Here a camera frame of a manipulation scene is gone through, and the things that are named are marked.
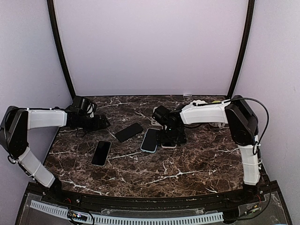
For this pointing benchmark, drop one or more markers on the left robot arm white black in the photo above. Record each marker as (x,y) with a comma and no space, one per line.
(19,121)

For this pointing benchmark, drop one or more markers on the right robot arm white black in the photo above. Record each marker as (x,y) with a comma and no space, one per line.
(235,112)

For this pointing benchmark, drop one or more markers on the small green circuit board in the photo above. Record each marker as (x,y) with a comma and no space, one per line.
(76,217)

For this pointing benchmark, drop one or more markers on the black frame post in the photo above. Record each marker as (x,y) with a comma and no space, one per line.
(243,46)
(59,47)

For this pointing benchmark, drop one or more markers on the white phone case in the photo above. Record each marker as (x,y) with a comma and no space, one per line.
(153,121)

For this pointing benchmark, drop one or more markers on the phone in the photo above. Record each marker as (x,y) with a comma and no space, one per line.
(149,143)
(101,153)
(168,145)

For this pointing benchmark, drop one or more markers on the white slotted cable duct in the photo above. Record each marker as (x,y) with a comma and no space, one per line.
(96,219)

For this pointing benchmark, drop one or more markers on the white patterned mug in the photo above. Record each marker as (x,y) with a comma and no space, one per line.
(218,125)

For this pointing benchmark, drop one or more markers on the right black frame post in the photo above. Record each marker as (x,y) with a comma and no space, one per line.
(243,46)

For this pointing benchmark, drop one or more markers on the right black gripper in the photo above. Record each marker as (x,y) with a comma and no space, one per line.
(162,138)

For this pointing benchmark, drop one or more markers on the black front rail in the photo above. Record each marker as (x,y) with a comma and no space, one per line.
(223,201)

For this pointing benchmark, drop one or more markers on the black smartphone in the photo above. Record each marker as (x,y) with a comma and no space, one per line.
(129,132)

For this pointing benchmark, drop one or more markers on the white scalloped bowl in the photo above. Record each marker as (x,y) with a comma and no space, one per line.
(198,102)

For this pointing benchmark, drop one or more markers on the left black frame post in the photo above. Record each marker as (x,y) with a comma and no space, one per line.
(59,47)

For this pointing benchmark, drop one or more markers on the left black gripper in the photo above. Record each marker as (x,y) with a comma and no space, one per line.
(97,126)

